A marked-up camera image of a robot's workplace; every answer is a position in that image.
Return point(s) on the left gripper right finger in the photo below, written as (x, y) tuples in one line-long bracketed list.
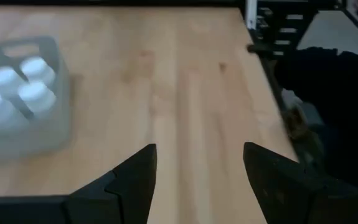
[(284, 193)]

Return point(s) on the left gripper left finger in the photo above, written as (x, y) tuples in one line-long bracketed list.
[(129, 193)]

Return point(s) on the white ball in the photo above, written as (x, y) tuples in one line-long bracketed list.
[(6, 79), (37, 96)]

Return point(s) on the white ball top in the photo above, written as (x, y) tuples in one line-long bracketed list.
[(6, 79)]

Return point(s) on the clear plastic container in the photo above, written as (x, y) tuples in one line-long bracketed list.
[(51, 130)]

